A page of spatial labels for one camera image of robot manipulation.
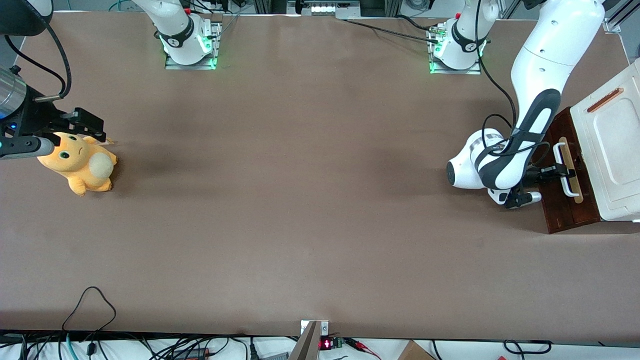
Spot white and brown drawer cabinet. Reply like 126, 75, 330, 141
532, 59, 640, 235

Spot aluminium frame profile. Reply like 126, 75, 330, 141
602, 0, 640, 34

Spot brown cardboard piece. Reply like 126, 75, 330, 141
397, 340, 436, 360

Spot lit device at table edge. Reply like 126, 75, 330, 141
287, 0, 361, 20

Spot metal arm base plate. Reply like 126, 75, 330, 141
165, 22, 220, 71
429, 25, 482, 76

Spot red and black clip wire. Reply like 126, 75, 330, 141
345, 338, 382, 359

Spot black power adapter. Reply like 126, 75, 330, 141
172, 347, 211, 360

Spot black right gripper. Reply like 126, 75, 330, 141
2, 86, 107, 144

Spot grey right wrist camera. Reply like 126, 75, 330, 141
0, 136, 56, 161

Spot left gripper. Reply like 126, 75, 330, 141
522, 164, 576, 193

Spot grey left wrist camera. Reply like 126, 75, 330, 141
504, 191, 543, 210

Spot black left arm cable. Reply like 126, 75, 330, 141
475, 0, 551, 161

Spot black cable on white ledge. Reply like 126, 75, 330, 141
502, 339, 553, 356

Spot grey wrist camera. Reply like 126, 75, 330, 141
504, 191, 543, 210
0, 136, 56, 161

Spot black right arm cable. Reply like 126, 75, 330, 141
4, 34, 67, 91
44, 21, 72, 101

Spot black looped cable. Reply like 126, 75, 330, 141
62, 286, 117, 334

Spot orange plush toy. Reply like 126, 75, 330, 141
36, 131, 119, 197

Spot black cable to arm base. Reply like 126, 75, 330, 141
344, 18, 442, 44

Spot brown drawer with white handle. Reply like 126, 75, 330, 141
537, 107, 601, 228

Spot metal camera mount bar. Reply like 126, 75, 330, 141
287, 320, 330, 360

